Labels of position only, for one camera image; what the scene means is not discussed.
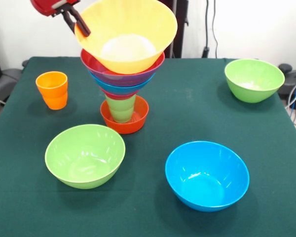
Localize dark green tablecloth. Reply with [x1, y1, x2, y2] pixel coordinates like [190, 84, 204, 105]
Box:
[0, 56, 296, 237]

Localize black office chair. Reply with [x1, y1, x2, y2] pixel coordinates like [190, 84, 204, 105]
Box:
[0, 59, 30, 107]
[277, 63, 296, 111]

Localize red plastic bowl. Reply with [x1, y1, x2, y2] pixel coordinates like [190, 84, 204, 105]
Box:
[100, 95, 149, 135]

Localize purple plastic bowl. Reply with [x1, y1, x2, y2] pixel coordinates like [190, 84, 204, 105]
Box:
[80, 48, 166, 87]

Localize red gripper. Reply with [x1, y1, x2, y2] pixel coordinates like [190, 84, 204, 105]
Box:
[30, 0, 92, 38]

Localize green plastic bowl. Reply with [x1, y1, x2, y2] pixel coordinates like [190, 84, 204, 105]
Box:
[224, 58, 286, 104]
[44, 123, 126, 190]

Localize blue and white cables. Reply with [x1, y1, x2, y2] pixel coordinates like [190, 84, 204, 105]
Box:
[285, 76, 296, 134]

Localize green plastic cup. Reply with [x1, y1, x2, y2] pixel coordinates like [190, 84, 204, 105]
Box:
[105, 94, 137, 123]

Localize pink plastic bowl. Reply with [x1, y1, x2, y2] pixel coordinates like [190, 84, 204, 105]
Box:
[101, 88, 140, 101]

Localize orange plastic cup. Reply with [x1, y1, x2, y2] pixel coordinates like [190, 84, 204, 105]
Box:
[35, 71, 69, 111]

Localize black wall cable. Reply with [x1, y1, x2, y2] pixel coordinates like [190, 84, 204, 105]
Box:
[201, 0, 219, 59]

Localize large orange plastic bowl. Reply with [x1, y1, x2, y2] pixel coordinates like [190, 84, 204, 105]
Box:
[74, 0, 179, 75]

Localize blue plastic bowl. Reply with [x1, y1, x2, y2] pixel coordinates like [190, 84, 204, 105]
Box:
[165, 141, 250, 213]
[88, 71, 155, 96]

